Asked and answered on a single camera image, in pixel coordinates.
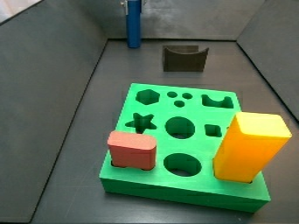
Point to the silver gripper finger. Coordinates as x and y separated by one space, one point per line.
123 3

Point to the blue hexagonal prism block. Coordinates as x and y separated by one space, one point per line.
133 23

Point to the green shape sorter board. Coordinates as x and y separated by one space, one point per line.
187 119

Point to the black curved stand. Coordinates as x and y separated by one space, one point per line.
185 58

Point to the red rounded block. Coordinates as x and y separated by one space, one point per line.
133 150

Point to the yellow rectangular block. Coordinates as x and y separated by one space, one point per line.
255 138

